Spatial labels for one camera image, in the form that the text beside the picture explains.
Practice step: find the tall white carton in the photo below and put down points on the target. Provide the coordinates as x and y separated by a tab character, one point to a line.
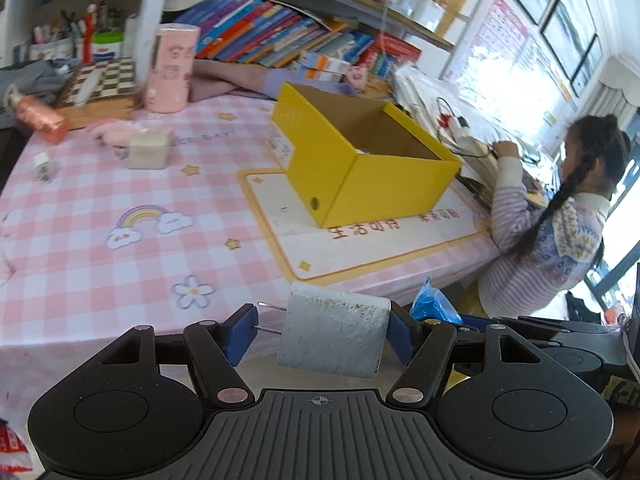
131	35

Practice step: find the white power strip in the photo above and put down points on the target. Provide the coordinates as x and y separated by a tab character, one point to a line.
461	130

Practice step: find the long grey case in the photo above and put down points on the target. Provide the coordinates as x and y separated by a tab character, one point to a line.
89	86

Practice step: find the pink cylindrical appliance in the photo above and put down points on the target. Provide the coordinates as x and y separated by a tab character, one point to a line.
170	75

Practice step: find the row of leaning colourful books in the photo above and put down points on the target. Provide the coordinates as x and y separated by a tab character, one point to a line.
280	35

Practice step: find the red tassel ornament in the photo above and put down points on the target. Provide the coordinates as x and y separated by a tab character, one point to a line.
89	35

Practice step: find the pile of papers and bags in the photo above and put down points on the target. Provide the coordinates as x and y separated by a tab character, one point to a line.
425	105

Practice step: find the orange white carton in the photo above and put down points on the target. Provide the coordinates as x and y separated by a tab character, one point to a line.
320	74
327	60

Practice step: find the white pen cup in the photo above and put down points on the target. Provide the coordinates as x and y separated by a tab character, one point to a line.
50	50

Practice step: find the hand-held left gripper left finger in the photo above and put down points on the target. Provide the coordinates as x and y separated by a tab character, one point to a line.
240	335

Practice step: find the red white plastic packet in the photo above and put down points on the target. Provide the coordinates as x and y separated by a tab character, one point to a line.
12	447

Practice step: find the wooden chessboard box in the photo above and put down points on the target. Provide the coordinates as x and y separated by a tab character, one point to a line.
115	82

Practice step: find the blue plastic bag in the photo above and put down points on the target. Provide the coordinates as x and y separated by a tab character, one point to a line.
435	305

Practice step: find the small white charger plug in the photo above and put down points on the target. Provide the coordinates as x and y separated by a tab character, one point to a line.
43	167

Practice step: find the small white paper box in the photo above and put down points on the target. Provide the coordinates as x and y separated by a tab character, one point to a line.
149	152

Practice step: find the white wooden bookshelf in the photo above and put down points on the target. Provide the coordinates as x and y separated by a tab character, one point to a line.
150	10

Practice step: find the pink metallic bottle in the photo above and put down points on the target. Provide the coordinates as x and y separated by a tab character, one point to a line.
40	117

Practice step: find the pink knit glove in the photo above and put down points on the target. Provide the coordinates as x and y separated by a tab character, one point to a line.
117	131

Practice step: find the grey garment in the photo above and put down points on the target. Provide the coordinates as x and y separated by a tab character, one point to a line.
30	80

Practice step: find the mauve cloth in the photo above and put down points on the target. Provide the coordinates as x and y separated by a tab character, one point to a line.
230	82

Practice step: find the wall poster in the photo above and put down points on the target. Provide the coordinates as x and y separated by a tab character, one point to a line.
500	35

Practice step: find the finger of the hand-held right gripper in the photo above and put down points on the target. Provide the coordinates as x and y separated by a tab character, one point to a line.
560	329

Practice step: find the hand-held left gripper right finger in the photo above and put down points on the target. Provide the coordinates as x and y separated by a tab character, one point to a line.
405	335

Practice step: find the small pink pig figure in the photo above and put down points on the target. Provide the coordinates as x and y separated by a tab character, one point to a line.
357	76

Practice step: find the green-lidded white tub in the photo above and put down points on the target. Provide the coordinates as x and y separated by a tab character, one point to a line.
107	49

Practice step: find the yellow cardboard box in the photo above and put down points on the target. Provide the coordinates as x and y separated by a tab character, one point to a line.
380	190

